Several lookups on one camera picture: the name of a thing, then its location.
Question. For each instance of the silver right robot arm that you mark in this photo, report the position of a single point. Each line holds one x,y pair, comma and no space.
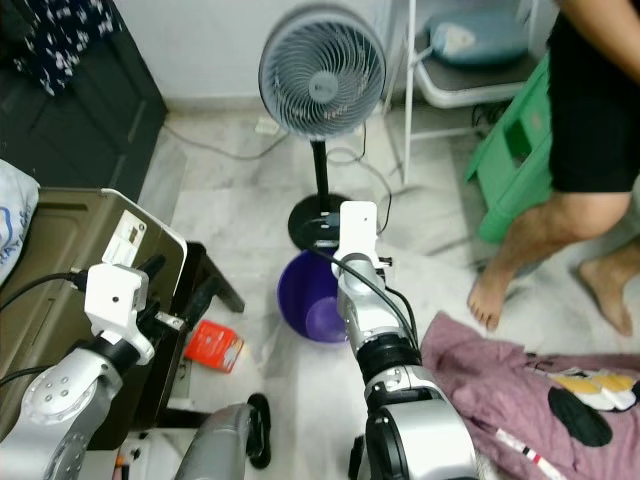
370,320

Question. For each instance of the white paper label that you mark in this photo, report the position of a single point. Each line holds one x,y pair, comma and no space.
126,240

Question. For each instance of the red snack packet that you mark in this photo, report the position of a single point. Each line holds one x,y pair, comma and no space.
215,348

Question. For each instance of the purple plastic bucket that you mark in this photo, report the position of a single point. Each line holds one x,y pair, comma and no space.
310,310

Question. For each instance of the olive brown box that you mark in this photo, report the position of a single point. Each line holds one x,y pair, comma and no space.
60,250

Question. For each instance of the white power strip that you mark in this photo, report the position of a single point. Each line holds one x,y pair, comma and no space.
266,126

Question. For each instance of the grey left robot leg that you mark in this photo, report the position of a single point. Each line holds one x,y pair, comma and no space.
220,445

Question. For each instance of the grey robot leg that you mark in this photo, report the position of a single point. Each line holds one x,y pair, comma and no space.
220,445
358,460

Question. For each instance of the white printed plastic bag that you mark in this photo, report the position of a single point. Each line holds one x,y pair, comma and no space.
15,220

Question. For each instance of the black cabinet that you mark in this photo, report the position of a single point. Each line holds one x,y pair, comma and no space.
90,130

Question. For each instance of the white metal chair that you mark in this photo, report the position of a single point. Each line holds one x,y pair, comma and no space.
460,95

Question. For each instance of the green plastic stool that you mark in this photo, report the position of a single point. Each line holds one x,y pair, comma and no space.
510,170

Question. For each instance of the pink cartoon print blanket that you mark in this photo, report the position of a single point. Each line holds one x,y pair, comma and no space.
490,380

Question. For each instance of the grey right robot leg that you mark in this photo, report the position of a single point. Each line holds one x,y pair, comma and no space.
358,460

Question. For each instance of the pale blue bag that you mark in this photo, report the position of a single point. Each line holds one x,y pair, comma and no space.
480,40

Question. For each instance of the dark floral cloth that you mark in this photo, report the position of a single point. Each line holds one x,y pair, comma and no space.
65,40

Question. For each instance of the person in black shorts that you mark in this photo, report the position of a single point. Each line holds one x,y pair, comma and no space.
590,100

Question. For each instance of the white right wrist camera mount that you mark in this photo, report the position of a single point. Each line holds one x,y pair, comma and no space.
358,230

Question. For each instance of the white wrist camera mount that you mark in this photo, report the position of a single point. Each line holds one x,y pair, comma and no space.
115,300
358,230

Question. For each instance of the black stand frame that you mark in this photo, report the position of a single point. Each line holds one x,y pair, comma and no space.
215,265

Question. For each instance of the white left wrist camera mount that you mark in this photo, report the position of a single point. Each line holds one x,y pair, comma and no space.
115,300

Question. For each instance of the grey pedestal fan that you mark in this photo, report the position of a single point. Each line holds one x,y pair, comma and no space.
320,80

